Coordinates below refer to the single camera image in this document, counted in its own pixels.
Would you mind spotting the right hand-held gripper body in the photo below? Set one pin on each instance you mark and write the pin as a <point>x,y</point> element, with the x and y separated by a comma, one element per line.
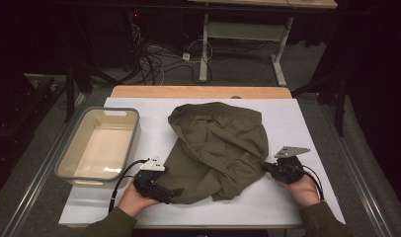
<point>287,171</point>

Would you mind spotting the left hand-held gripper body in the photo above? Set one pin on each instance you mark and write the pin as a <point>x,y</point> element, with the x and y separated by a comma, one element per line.
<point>149,186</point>

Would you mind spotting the olive green shorts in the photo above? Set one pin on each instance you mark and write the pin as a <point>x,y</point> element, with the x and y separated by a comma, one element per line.
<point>215,148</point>

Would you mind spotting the beige plastic basin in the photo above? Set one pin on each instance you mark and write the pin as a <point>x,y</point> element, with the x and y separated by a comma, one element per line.
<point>103,148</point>

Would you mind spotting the person's left hand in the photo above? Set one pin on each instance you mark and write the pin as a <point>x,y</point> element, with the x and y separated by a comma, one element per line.
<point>132,200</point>

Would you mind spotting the person's right hand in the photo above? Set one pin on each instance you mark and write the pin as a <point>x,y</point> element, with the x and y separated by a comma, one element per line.
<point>304,192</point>

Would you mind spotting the white table board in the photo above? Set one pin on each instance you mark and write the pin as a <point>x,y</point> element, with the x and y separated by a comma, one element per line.
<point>149,108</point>

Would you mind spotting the dark table grommet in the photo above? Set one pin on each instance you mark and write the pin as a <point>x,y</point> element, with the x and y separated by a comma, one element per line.
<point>236,97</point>

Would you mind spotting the wooden table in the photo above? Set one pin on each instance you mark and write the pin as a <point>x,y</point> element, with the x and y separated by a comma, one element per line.
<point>188,92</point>

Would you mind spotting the black metal stand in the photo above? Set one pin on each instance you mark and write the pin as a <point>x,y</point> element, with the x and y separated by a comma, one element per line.
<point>70,82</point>
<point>340,108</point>

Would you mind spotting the white power adapter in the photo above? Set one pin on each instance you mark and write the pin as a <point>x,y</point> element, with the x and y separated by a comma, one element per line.
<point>186,56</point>

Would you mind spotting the metal floor rail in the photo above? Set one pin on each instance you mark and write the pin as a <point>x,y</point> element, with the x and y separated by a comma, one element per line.
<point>360,184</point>
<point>34,184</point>

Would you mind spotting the white frame desk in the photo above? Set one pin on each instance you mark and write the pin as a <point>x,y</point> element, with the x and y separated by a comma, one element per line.
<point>241,31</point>

